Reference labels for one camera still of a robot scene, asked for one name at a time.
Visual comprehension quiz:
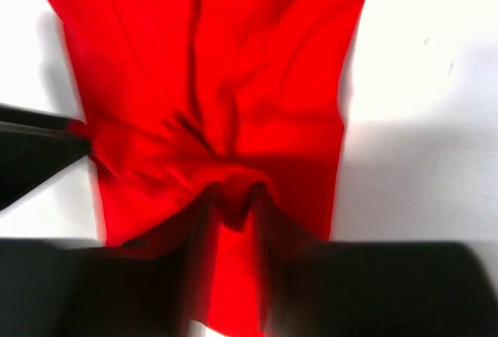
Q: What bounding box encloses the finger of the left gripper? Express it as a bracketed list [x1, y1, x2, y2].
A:
[1, 104, 90, 209]

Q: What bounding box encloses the red t shirt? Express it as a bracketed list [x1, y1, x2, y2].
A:
[48, 0, 365, 336]

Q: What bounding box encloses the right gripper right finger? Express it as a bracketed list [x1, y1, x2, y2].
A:
[248, 184, 498, 337]

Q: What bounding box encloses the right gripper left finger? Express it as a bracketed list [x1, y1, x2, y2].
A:
[0, 196, 219, 337]

